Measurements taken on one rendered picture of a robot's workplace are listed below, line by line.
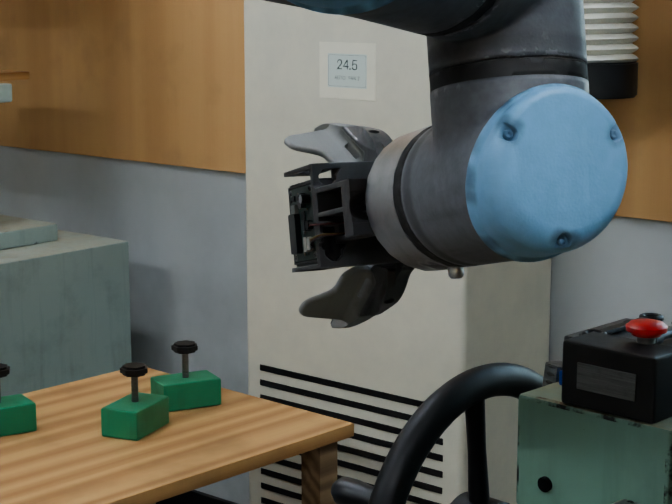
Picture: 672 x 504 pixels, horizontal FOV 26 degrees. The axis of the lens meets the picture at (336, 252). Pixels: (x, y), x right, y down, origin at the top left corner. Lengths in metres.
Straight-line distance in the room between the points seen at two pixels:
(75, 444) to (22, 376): 0.73
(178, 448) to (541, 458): 1.33
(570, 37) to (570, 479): 0.41
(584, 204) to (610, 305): 1.90
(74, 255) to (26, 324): 0.19
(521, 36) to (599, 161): 0.08
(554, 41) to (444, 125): 0.08
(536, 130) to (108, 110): 2.76
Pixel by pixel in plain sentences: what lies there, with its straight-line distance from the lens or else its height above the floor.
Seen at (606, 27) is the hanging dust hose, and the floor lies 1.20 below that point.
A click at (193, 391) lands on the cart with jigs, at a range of 2.59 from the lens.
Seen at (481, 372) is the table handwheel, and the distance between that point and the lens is 1.21.
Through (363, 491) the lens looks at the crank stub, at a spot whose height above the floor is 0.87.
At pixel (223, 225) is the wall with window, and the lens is 3.27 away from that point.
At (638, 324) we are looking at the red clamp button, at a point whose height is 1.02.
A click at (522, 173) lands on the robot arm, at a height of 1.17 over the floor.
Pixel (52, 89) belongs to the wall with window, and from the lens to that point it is 3.65.
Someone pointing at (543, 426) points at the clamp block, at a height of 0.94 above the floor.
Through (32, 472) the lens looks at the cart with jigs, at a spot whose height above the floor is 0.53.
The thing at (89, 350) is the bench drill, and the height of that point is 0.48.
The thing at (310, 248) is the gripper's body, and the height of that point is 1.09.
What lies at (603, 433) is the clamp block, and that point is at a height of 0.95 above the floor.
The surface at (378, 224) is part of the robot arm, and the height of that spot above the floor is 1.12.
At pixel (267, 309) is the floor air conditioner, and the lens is 2.80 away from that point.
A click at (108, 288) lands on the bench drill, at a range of 3.26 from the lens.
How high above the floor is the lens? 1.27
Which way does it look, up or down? 10 degrees down
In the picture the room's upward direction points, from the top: straight up
